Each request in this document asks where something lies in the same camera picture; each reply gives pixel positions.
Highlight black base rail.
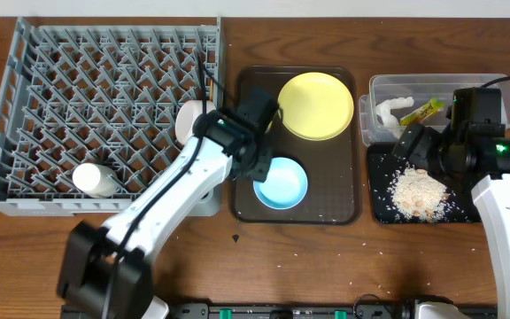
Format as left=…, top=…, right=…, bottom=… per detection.
left=59, top=294, right=499, bottom=319

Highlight white small plate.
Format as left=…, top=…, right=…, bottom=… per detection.
left=174, top=100, right=204, bottom=145

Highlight rice food scraps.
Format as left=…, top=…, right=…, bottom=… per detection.
left=388, top=167, right=450, bottom=222

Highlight light blue bowl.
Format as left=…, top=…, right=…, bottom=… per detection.
left=253, top=157, right=309, bottom=210

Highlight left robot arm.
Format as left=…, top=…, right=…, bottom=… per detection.
left=57, top=88, right=279, bottom=318

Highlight white cup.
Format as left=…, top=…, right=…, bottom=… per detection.
left=73, top=163, right=118, bottom=198

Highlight yellow plate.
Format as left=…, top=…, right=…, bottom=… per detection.
left=278, top=72, right=354, bottom=141

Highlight grey dishwasher rack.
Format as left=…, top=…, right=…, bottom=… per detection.
left=0, top=19, right=225, bottom=216

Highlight clear plastic bin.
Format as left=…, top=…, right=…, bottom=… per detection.
left=359, top=74, right=510, bottom=147

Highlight dark brown serving tray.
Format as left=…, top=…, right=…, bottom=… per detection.
left=229, top=66, right=362, bottom=225

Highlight black tray bin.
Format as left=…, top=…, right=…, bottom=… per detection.
left=367, top=143, right=481, bottom=224

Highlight green orange snack wrapper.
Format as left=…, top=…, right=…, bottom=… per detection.
left=399, top=97, right=445, bottom=126

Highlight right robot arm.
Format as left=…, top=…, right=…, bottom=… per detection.
left=393, top=86, right=510, bottom=318

